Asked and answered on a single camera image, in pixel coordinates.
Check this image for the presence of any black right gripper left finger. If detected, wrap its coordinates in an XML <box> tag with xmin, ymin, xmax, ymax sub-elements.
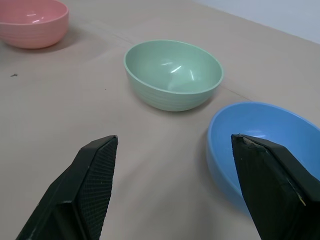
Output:
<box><xmin>15</xmin><ymin>134</ymin><xmax>119</xmax><ymax>240</ymax></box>

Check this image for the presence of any blue bowl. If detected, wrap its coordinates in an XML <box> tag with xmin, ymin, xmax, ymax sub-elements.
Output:
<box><xmin>205</xmin><ymin>101</ymin><xmax>320</xmax><ymax>219</ymax></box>

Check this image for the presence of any pink ribbed bowl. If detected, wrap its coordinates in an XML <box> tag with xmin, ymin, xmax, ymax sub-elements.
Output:
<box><xmin>0</xmin><ymin>0</ymin><xmax>70</xmax><ymax>49</ymax></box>

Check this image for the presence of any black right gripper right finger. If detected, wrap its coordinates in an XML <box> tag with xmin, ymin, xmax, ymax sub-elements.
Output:
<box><xmin>230</xmin><ymin>133</ymin><xmax>320</xmax><ymax>240</ymax></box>

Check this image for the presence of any green ribbed bowl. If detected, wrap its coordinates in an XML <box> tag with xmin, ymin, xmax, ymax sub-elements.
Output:
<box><xmin>123</xmin><ymin>39</ymin><xmax>223</xmax><ymax>112</ymax></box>

